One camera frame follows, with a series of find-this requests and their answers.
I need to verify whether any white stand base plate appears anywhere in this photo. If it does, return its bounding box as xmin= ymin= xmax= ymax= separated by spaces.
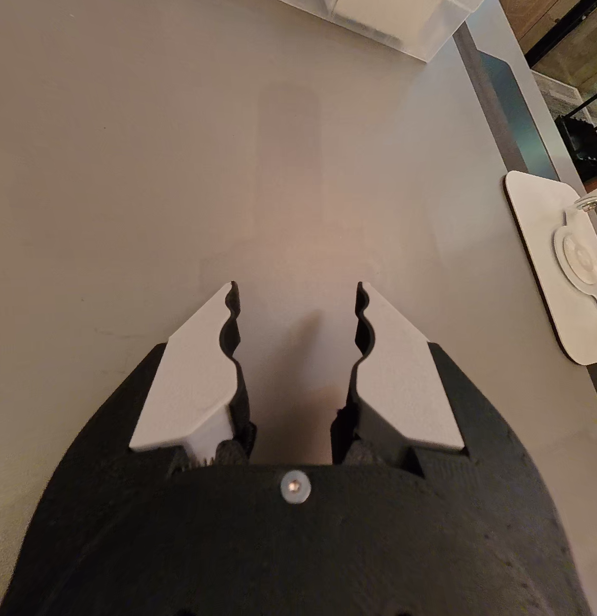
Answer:
xmin=503 ymin=171 xmax=597 ymax=365

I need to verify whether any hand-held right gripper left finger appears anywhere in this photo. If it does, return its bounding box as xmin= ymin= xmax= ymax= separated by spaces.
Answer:
xmin=128 ymin=280 xmax=258 ymax=464

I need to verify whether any clear plastic storage bin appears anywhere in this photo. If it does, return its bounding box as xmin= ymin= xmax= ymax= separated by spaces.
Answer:
xmin=278 ymin=0 xmax=484 ymax=64

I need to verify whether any round white mount disc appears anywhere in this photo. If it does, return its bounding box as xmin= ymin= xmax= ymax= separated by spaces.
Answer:
xmin=553 ymin=224 xmax=597 ymax=311

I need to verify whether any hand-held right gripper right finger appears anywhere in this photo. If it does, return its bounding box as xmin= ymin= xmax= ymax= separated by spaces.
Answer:
xmin=329 ymin=280 xmax=466 ymax=465

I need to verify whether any black metal rack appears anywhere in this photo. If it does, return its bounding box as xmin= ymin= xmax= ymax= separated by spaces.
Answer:
xmin=525 ymin=0 xmax=597 ymax=68

